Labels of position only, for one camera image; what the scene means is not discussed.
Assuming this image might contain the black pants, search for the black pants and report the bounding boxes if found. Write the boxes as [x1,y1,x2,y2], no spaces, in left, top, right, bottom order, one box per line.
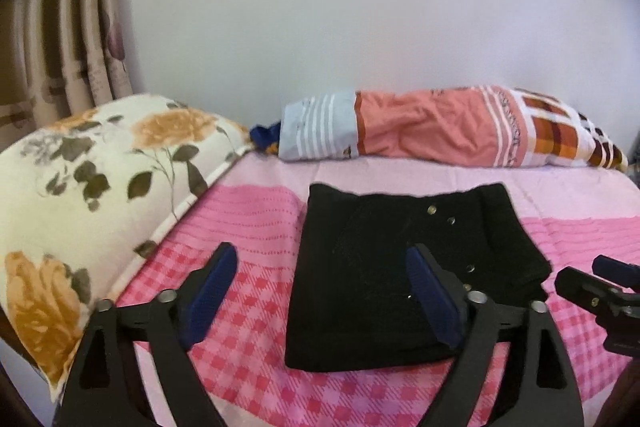
[284,184,552,373]

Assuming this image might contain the floral cream pillow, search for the floral cream pillow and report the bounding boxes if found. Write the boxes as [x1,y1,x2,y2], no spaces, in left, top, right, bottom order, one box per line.
[1,95,250,397]

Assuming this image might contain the salmon plaid bolster pillow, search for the salmon plaid bolster pillow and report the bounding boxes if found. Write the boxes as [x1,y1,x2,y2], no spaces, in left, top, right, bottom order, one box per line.
[250,85,628,170]

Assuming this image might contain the pink checkered bed sheet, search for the pink checkered bed sheet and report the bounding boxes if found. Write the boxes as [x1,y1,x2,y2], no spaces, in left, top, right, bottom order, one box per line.
[119,153,639,426]

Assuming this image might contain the striped floral curtain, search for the striped floral curtain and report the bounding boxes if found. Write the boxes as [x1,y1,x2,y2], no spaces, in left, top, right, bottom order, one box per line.
[1,0,134,147]

